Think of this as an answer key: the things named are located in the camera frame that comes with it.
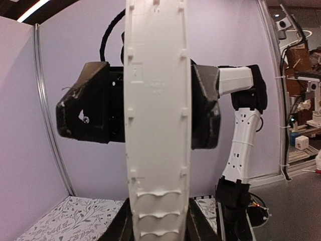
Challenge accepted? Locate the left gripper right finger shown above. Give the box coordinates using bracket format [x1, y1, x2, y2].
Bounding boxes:
[184, 198, 218, 241]

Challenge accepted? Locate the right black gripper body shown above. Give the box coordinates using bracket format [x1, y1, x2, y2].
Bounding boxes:
[108, 66, 125, 143]

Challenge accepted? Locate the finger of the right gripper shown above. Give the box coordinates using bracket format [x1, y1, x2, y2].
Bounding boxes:
[191, 64, 221, 150]
[56, 62, 110, 144]

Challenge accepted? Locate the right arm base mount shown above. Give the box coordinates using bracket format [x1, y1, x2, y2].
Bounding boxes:
[215, 193, 271, 240]

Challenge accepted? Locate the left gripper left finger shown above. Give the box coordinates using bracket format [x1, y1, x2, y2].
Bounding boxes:
[100, 198, 134, 241]

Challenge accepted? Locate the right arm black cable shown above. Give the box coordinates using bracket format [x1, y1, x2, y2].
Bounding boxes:
[99, 9, 127, 63]

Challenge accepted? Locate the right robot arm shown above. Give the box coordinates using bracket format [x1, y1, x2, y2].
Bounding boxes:
[56, 61, 267, 240]

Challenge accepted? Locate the right aluminium frame post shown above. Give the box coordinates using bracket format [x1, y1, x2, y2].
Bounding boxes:
[32, 23, 77, 198]

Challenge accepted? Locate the floral patterned table mat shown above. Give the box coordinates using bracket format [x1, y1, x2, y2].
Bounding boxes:
[17, 196, 217, 240]

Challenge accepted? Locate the curved ceiling light strip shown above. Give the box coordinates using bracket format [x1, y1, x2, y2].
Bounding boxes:
[17, 0, 50, 23]

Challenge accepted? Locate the white remote battery cover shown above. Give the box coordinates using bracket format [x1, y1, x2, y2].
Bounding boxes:
[122, 0, 193, 241]

